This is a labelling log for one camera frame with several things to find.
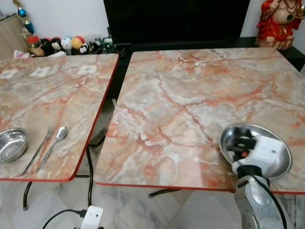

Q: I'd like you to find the wide shallow steel plate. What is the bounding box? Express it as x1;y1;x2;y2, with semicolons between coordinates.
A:
219;123;293;180

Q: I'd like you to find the red laughing figurine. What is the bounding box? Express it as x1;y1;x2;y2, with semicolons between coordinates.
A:
255;0;305;51

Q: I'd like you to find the black television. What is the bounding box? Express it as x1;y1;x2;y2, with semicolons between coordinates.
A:
103;0;251;45

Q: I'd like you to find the steel spoon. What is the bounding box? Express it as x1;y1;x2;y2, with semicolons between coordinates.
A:
35;126;69;174

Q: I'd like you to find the small black white plush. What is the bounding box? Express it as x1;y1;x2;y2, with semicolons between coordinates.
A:
78;43;92;54

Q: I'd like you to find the orange yellow round plush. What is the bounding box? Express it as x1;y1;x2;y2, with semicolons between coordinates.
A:
71;35;86;50

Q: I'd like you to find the steel fork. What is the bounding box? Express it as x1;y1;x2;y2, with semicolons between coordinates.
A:
22;125;54;175

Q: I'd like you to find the white round plush toy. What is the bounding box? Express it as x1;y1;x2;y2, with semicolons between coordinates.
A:
61;36;73;51

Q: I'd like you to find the panda plush toy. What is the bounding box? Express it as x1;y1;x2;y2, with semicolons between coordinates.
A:
51;38;63;53

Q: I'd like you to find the small steel bowl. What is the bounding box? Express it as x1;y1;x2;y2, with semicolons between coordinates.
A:
0;127;29;163

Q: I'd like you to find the red capped toy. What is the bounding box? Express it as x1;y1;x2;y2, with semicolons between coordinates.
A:
26;35;42;57

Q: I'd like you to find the wooden cabinet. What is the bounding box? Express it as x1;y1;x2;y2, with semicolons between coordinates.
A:
0;13;30;60

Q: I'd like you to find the blue hanging ornament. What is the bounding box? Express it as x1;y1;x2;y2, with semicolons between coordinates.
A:
12;0;35;35

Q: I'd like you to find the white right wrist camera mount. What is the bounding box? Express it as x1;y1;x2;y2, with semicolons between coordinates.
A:
244;136;283;168

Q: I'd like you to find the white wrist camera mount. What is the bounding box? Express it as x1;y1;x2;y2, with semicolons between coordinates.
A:
80;206;104;229
244;136;283;168

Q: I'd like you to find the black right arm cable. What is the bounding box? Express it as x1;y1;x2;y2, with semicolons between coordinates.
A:
252;176;288;229

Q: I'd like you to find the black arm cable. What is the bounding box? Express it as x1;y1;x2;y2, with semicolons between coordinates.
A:
252;176;288;229
41;208;88;229

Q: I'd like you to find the white cable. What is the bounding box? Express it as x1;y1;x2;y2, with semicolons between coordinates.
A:
178;51;226;66

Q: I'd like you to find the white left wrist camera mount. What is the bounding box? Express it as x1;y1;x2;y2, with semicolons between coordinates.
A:
80;206;104;229

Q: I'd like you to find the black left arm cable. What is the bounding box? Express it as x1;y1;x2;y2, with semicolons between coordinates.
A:
41;208;88;229

